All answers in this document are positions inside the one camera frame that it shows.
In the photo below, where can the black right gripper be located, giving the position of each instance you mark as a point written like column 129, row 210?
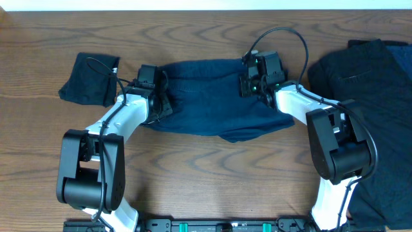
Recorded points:
column 244, row 91

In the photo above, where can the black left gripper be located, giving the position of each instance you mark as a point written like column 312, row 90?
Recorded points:
column 167, row 107

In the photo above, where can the dark blue shorts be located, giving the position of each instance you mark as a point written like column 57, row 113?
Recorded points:
column 205, row 99

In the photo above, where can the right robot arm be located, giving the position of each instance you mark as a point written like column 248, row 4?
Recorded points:
column 342, row 149

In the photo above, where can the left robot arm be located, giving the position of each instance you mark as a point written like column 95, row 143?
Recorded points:
column 92, row 176

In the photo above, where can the folded black cloth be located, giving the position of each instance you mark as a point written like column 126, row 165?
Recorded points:
column 89, row 83

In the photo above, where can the black garment pile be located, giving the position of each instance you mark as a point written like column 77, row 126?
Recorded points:
column 367, row 72

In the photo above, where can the blue garment at edge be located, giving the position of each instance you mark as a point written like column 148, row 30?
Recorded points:
column 403, row 56

